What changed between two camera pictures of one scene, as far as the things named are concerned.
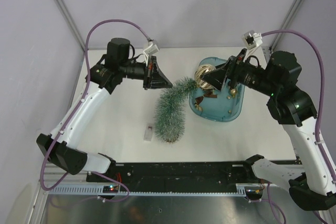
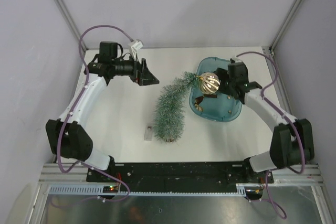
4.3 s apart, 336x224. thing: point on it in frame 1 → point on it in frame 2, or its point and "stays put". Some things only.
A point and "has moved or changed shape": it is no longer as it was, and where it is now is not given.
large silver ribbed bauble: [200, 70] has moved or changed shape
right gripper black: [232, 70] → [223, 74]
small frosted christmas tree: [170, 118] stays put
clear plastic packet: [147, 135] stays put
